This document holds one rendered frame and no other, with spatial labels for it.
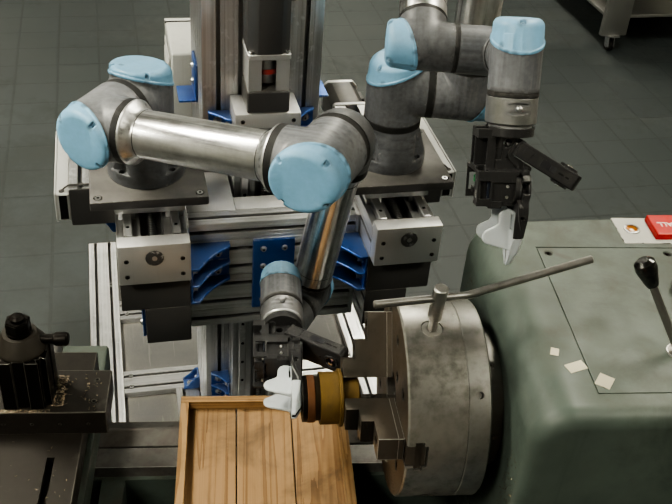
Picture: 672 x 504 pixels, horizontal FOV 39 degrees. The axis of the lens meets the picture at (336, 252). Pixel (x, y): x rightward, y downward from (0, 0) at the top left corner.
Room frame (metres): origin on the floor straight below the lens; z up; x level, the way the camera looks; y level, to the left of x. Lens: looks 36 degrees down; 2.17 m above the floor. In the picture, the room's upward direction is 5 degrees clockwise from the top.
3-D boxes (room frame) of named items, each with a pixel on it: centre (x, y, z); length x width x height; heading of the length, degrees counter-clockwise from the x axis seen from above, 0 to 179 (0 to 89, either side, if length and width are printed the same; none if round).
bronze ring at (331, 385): (1.10, -0.01, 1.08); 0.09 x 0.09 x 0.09; 9
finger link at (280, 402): (1.09, 0.07, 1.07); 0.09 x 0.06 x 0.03; 7
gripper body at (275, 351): (1.20, 0.08, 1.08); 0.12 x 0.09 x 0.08; 7
